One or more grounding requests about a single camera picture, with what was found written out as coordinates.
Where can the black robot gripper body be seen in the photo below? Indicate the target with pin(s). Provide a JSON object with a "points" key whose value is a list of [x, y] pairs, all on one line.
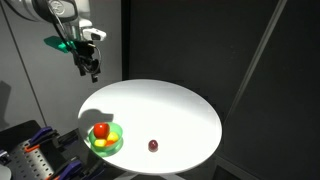
{"points": [[85, 55]]}

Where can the red apple toy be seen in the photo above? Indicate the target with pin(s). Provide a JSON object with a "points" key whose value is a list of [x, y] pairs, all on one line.
{"points": [[101, 130]]}

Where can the round yellow fruit toy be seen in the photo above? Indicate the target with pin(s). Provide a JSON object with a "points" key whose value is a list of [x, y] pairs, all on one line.
{"points": [[113, 136]]}

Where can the flat yellow fruit toy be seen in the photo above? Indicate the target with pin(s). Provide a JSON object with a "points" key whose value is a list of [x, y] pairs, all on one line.
{"points": [[100, 143]]}

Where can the green plastic bowl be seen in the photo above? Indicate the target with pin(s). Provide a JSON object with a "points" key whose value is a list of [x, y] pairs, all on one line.
{"points": [[108, 150]]}

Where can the dark red grape toy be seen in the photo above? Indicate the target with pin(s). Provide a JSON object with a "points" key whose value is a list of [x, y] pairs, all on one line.
{"points": [[153, 145]]}

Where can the black spring clamp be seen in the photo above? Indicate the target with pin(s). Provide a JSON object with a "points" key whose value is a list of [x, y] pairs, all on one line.
{"points": [[68, 138]]}

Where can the perforated metal mounting board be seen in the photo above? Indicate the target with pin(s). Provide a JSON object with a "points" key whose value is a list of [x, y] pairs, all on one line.
{"points": [[28, 163]]}

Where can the grey diagonal bar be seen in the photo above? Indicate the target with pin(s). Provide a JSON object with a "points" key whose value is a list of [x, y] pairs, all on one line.
{"points": [[258, 55]]}

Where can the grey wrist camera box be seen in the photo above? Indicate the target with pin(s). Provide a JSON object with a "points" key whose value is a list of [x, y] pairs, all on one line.
{"points": [[95, 34]]}

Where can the green camera mount plate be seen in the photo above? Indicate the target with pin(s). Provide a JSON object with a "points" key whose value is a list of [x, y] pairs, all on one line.
{"points": [[58, 44]]}

